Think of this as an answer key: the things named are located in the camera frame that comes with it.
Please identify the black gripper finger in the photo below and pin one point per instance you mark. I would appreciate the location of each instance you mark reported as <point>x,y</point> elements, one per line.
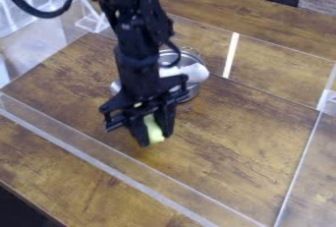
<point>165,117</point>
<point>139,131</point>

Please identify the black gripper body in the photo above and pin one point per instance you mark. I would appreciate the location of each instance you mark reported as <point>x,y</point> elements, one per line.
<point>145,90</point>

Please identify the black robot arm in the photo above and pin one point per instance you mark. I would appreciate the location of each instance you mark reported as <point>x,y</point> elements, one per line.
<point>143,29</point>

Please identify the white mushroom toy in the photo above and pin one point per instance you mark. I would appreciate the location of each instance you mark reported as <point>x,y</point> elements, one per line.
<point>197,72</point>

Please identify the small metal pot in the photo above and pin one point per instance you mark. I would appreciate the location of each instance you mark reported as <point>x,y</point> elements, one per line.
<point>190,58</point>

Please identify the clear acrylic barrier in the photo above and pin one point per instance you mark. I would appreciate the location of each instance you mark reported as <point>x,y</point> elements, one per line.
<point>250,161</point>

